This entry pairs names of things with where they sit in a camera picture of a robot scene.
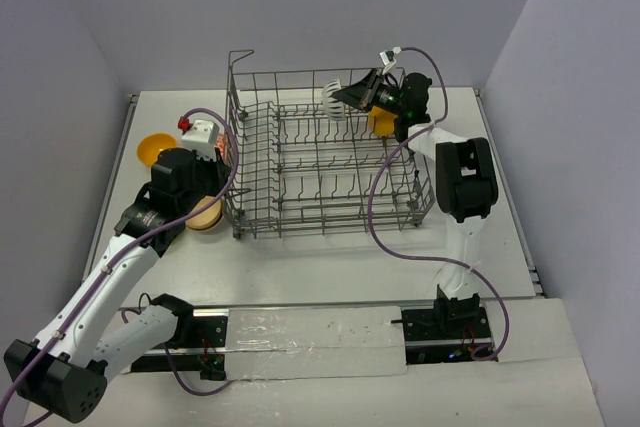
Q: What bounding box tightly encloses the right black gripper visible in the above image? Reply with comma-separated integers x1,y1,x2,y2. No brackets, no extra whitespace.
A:
332,70,408,118

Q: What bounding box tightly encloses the white striped ceramic bowl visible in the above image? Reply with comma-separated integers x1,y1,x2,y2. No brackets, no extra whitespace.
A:
321,79,345,121

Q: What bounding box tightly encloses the large orange plastic bowl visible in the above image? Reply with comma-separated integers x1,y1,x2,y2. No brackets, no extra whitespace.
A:
368,106,398,137

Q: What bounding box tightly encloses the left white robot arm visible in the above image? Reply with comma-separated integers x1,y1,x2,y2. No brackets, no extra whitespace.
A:
1,148,237,423

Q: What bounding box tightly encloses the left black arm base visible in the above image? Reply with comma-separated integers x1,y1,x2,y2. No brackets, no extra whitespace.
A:
131,315,228,381

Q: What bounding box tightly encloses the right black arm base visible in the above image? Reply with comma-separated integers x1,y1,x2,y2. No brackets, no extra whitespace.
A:
391,295,494,365

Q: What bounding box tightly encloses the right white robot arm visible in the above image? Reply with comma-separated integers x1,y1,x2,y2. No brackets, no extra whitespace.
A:
322,69,499,338

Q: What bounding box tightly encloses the small orange plastic bowl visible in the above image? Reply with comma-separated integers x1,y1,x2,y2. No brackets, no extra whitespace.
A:
136,133,177,167

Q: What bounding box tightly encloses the tan ceramic bowl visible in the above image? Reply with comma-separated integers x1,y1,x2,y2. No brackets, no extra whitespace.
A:
186,200,223,232

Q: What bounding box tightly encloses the red patterned white bowl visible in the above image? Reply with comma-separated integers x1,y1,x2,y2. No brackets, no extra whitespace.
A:
215,133,232,160

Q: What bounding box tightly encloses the clear plastic tape sheet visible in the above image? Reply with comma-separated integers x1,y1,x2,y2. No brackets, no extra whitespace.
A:
225,306,407,380

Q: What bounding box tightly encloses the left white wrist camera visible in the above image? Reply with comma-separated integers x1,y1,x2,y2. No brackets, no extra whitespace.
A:
181,120,219,158

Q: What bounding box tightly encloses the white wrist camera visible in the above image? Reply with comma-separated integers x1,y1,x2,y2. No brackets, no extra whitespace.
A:
181,120,219,158
379,46,402,77

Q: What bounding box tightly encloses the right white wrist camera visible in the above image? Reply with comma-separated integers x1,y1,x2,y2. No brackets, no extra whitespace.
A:
379,46,402,77

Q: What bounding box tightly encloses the grey wire dish rack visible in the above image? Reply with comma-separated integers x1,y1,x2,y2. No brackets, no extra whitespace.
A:
225,49,435,240

